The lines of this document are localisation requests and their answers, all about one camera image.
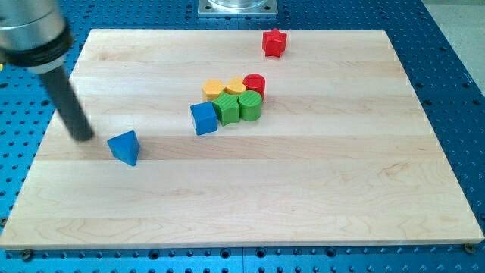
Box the green star block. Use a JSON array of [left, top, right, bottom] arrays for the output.
[[211, 92, 240, 126]]

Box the green cylinder block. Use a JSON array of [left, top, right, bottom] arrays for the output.
[[238, 90, 262, 121]]

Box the red cylinder block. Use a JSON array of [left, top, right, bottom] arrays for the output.
[[242, 74, 266, 99]]

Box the yellow heart block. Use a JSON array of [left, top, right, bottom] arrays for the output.
[[224, 77, 246, 95]]

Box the red star block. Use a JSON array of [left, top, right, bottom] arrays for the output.
[[261, 28, 287, 58]]

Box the blue perforated metal table plate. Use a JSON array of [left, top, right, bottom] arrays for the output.
[[1, 0, 484, 272]]

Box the yellow hexagon block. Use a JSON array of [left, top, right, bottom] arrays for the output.
[[202, 79, 226, 102]]

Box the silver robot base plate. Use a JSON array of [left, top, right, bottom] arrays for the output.
[[198, 0, 278, 16]]

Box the light wooden board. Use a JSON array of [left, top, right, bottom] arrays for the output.
[[1, 29, 483, 249]]

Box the blue triangle block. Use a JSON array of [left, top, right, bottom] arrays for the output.
[[107, 130, 140, 166]]

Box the blue cube block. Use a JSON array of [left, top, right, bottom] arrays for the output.
[[189, 102, 217, 136]]

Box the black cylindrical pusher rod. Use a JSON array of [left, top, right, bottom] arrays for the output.
[[39, 66, 94, 141]]

